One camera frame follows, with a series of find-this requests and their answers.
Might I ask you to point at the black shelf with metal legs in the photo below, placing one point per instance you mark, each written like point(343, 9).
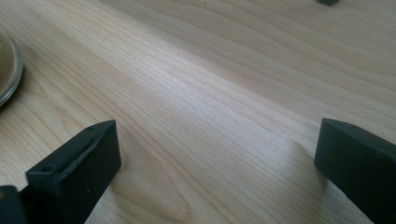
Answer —
point(328, 2)

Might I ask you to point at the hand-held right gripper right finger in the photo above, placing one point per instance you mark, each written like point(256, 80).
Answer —
point(361, 165)

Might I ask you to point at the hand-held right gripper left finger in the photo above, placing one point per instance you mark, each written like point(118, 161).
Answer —
point(74, 174)

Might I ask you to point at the glass jar with brown contents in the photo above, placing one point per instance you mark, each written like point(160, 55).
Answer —
point(7, 67)

